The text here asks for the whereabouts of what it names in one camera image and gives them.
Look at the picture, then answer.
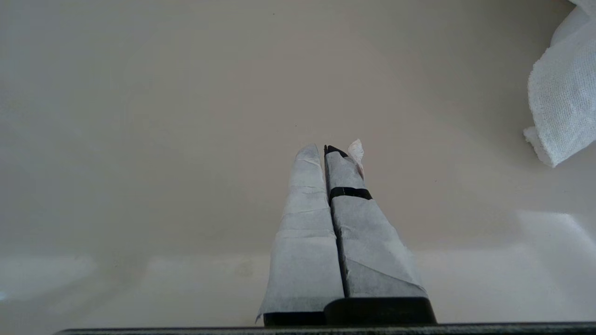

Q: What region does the white cloth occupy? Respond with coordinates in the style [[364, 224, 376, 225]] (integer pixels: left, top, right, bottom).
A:
[[523, 0, 596, 168]]

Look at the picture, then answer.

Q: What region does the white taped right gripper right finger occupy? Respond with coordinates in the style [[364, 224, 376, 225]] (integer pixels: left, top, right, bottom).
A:
[[324, 139, 438, 325]]

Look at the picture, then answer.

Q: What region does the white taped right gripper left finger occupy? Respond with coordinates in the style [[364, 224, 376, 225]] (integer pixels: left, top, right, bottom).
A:
[[255, 143, 345, 326]]

